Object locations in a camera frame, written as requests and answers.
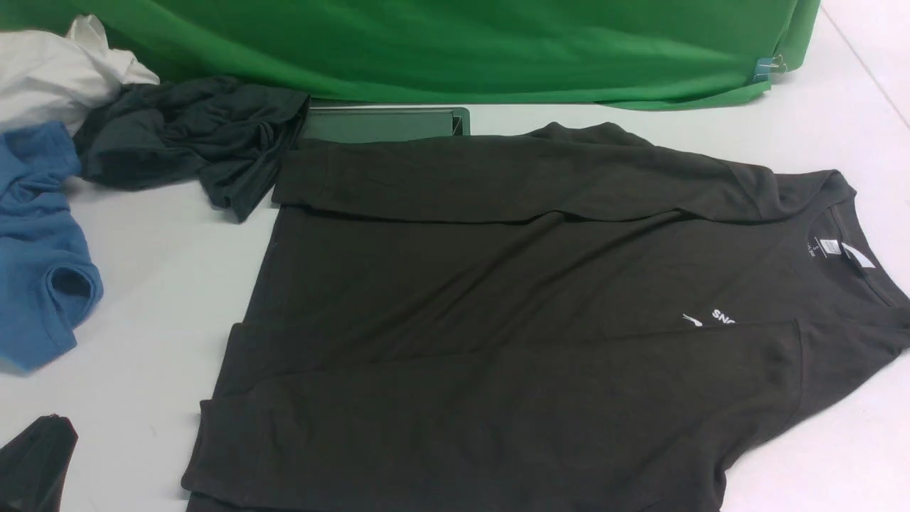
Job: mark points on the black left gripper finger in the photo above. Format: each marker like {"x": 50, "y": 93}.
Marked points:
{"x": 34, "y": 465}

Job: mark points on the dark gray long-sleeved shirt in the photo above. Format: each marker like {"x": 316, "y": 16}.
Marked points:
{"x": 567, "y": 320}

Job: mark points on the blue crumpled garment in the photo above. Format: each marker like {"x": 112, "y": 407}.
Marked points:
{"x": 49, "y": 284}

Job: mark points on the dark teal crumpled garment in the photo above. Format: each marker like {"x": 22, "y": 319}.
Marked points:
{"x": 227, "y": 135}

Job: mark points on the white crumpled garment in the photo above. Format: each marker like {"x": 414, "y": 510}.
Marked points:
{"x": 46, "y": 77}

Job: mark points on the green backdrop cloth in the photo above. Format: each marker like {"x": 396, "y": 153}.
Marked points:
{"x": 640, "y": 55}

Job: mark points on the blue binder clip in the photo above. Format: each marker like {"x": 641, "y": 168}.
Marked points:
{"x": 766, "y": 69}

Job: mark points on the metal table cable hatch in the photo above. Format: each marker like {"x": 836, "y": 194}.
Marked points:
{"x": 385, "y": 124}

